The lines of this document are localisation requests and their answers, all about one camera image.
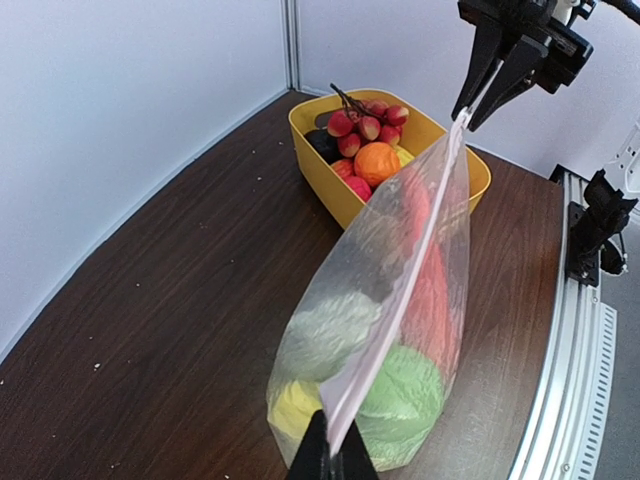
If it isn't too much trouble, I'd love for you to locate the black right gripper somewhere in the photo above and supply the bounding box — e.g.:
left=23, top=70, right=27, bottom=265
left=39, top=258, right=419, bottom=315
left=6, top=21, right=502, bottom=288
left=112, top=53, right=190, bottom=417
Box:
left=451, top=1, right=593, bottom=131

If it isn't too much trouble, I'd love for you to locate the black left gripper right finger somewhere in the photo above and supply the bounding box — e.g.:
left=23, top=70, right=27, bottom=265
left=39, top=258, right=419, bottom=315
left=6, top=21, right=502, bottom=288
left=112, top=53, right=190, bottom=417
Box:
left=333, top=422, right=379, bottom=480

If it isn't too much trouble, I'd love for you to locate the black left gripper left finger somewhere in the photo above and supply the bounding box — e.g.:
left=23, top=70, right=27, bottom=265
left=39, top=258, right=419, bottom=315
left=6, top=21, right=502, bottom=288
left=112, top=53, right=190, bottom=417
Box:
left=286, top=410, right=332, bottom=480

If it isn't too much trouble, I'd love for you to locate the yellow toy bell pepper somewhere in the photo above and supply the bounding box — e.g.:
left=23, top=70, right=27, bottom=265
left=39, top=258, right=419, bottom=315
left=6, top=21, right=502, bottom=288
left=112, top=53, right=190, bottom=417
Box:
left=267, top=380, right=322, bottom=455

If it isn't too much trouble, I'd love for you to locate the green toy apple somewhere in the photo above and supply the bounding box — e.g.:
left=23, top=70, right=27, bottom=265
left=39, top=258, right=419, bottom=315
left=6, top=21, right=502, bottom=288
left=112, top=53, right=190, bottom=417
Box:
left=356, top=344, right=444, bottom=472

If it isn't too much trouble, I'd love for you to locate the white toy cauliflower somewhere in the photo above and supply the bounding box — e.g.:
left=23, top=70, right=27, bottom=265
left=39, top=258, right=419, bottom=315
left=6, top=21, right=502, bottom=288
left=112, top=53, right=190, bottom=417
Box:
left=274, top=291, right=381, bottom=382

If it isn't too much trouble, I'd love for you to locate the clear zip top bag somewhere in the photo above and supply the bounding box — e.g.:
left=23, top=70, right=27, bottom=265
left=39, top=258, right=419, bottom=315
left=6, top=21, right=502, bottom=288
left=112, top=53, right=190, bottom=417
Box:
left=266, top=109, right=471, bottom=449

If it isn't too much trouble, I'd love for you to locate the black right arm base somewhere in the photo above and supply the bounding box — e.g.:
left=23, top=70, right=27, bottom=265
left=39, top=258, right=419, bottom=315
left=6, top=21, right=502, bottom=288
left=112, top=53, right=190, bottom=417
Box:
left=565, top=169, right=638, bottom=287

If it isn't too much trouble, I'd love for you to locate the yellow plastic basket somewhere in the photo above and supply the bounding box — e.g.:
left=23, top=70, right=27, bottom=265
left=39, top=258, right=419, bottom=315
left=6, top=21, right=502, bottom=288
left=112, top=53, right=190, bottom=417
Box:
left=287, top=88, right=492, bottom=230

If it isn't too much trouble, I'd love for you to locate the yellow toy corn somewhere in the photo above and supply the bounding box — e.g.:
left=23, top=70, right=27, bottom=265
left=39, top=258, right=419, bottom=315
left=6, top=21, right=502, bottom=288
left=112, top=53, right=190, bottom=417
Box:
left=394, top=145, right=414, bottom=167

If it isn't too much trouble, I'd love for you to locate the red toy lychee bunch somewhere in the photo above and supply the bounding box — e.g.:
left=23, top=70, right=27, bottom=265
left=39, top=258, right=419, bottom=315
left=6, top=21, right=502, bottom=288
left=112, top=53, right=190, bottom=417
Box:
left=326, top=84, right=410, bottom=158

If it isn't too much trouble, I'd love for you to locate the orange toy orange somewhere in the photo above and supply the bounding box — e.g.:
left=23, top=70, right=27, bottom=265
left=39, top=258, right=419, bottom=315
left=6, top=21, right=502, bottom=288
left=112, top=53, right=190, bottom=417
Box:
left=354, top=142, right=401, bottom=187

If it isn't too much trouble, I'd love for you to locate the pink wrinkled toy fruit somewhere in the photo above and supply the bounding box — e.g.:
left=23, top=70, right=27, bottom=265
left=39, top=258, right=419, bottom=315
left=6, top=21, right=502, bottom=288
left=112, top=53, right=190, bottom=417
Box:
left=330, top=159, right=372, bottom=203

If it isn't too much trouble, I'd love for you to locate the dark toy plum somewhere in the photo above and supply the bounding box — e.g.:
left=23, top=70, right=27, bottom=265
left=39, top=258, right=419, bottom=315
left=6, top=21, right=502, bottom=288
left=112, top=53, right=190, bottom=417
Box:
left=304, top=129, right=342, bottom=164

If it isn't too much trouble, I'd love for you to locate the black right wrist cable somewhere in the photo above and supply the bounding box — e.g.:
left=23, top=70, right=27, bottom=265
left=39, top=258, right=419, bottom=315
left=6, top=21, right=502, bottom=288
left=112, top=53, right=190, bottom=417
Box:
left=602, top=0, right=640, bottom=25

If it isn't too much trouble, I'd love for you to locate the aluminium front rail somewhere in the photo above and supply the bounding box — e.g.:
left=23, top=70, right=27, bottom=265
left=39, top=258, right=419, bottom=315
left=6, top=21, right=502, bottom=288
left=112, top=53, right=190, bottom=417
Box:
left=509, top=166, right=618, bottom=479

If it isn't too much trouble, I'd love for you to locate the left aluminium frame post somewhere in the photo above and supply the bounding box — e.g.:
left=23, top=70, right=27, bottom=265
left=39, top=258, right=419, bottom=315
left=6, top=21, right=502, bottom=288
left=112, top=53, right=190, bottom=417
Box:
left=281, top=0, right=302, bottom=91

